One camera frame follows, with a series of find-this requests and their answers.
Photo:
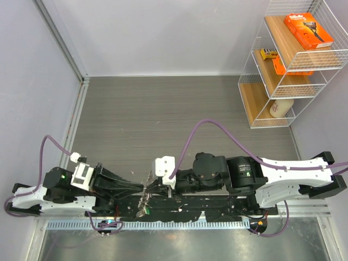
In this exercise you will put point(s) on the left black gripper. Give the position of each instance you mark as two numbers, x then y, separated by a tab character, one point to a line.
102	178

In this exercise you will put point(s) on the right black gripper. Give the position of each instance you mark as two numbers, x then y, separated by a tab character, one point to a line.
155	187

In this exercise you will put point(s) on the metal disc with keyrings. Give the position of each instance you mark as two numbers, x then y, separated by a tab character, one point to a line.
145	198

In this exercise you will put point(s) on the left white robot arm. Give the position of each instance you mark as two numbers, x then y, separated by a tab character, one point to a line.
54	196

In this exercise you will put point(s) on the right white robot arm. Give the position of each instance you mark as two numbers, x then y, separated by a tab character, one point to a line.
261	182

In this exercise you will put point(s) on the cream bottle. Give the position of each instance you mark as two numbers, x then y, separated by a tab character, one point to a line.
280	107

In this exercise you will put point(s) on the orange razor box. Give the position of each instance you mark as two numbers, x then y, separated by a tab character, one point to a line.
308	31

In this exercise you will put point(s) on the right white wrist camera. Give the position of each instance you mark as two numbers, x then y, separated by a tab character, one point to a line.
163	168

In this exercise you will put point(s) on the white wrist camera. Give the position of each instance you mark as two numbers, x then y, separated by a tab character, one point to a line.
82	174
163	168

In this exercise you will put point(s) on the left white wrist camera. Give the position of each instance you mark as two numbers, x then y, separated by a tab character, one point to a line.
82	174

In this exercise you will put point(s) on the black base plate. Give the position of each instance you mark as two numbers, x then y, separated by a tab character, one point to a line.
186	208

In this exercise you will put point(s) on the white slotted cable duct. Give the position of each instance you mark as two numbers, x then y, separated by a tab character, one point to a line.
84	224

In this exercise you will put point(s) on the white wire shelf rack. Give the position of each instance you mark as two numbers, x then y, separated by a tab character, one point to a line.
295	73

